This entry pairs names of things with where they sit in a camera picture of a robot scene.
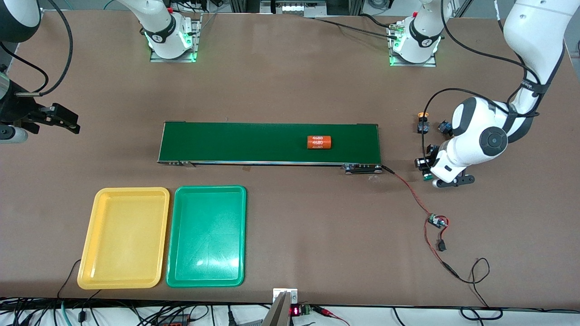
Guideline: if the black table cable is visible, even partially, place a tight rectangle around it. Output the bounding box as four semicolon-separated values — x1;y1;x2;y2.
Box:
313;17;399;41

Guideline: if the red clip lead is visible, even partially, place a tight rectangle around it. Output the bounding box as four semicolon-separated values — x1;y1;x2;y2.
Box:
314;306;350;326

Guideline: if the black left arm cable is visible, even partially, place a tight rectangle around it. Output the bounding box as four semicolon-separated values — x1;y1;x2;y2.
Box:
421;0;542;157

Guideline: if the teal cable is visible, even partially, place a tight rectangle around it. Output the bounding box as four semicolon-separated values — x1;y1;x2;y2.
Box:
58;301;74;326

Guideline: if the orange 4680 battery cylinder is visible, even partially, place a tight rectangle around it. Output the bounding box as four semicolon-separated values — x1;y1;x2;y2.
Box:
307;135;334;150

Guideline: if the red and black wire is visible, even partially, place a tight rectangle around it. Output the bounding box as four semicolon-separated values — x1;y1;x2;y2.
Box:
381;165;433;219
424;223;503;321

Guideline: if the green conveyor belt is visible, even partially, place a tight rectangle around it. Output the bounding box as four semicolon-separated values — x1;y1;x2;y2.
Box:
157;121;383;175

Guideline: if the yellow plastic tray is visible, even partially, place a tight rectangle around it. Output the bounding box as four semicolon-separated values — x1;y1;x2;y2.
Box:
77;187;170;290

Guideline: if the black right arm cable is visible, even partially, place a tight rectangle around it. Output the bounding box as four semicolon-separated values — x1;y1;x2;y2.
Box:
0;0;74;96

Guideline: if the silver control box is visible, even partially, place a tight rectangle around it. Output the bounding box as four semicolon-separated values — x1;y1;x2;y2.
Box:
260;0;328;15

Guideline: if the grey metal camera stand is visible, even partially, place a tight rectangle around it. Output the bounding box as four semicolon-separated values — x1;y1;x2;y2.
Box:
262;288;299;326

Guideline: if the thin black cable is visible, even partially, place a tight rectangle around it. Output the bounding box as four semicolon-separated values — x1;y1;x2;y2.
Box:
58;259;82;299

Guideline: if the green mushroom head push button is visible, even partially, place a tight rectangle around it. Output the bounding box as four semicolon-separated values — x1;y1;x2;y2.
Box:
416;158;435;182

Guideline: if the red and black power strip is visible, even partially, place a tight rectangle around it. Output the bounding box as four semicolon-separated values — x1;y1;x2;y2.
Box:
152;313;193;326

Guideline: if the green plastic tray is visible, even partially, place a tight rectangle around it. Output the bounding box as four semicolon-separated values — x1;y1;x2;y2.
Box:
166;185;247;288

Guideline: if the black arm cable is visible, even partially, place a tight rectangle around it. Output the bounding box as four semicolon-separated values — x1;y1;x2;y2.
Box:
0;0;74;96
421;0;542;157

